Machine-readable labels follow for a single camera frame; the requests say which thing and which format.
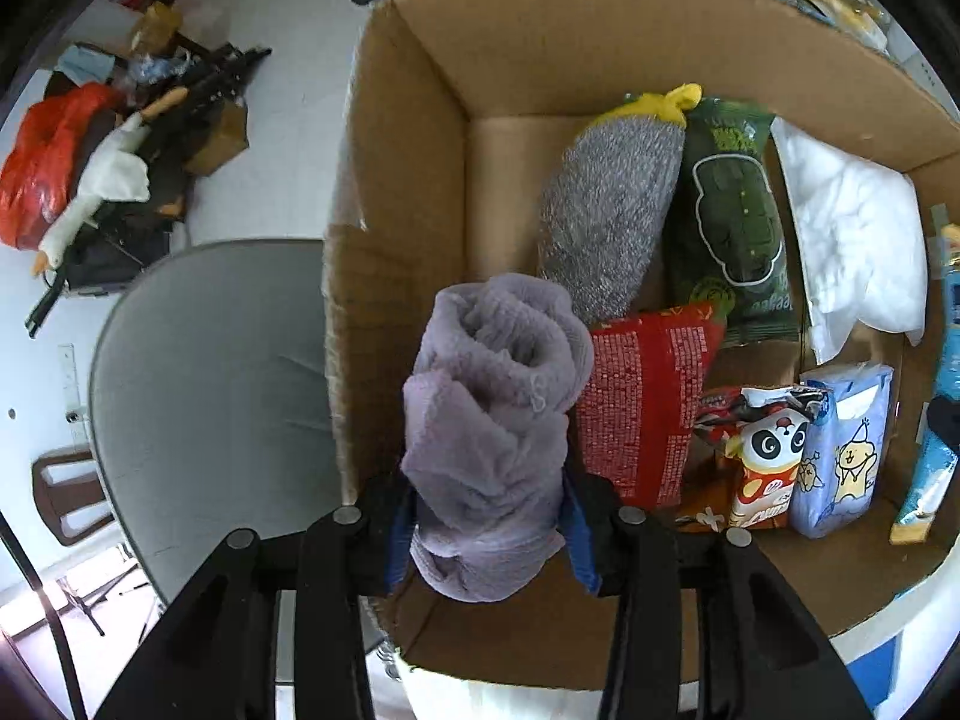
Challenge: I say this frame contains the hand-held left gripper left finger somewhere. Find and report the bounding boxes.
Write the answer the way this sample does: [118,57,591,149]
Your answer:
[94,476,421,720]

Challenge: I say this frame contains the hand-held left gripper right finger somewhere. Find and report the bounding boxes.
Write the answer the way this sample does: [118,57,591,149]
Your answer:
[561,465,875,720]

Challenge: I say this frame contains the purple fluffy towel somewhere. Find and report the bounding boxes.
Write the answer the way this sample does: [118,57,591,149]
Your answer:
[401,274,595,605]

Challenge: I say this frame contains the red packet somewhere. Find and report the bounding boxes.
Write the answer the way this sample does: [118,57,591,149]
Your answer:
[577,300,727,511]

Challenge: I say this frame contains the panda print snack packet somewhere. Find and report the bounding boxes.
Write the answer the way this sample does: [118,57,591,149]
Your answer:
[694,384,830,532]

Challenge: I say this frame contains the light blue tissue pack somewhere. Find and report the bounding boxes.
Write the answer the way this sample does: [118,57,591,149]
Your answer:
[787,361,896,539]

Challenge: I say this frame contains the grey scrubbing mitt yellow trim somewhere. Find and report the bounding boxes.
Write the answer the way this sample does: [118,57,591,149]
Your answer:
[536,82,704,322]

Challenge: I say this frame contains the green wipes packet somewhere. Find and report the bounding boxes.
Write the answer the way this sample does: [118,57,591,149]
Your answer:
[664,96,800,350]

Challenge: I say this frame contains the long blue tube box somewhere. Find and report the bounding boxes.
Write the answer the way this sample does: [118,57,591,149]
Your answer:
[890,225,960,547]

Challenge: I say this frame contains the white cloth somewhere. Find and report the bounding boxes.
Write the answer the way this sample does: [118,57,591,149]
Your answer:
[771,118,929,365]

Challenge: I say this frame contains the grey shell chair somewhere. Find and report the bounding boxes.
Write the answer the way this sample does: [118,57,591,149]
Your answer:
[88,238,346,605]

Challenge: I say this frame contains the dark wooden chair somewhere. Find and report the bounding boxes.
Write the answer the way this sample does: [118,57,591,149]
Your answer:
[31,446,121,547]

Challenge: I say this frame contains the small cardboard box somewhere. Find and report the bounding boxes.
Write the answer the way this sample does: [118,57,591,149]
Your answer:
[184,101,250,177]

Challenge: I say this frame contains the white goose plush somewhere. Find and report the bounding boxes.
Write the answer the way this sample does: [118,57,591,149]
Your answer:
[31,86,188,275]

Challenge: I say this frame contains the pile of black tripods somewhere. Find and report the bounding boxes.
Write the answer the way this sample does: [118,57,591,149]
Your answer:
[22,45,272,338]

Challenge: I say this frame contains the red plastic bag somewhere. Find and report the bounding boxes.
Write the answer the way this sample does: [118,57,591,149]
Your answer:
[0,82,121,250]

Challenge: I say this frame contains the brown paper bag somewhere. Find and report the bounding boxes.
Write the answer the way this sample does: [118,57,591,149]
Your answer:
[127,1,183,53]

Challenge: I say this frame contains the light blue cloth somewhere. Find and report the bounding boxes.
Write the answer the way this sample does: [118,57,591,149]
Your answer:
[56,43,117,83]

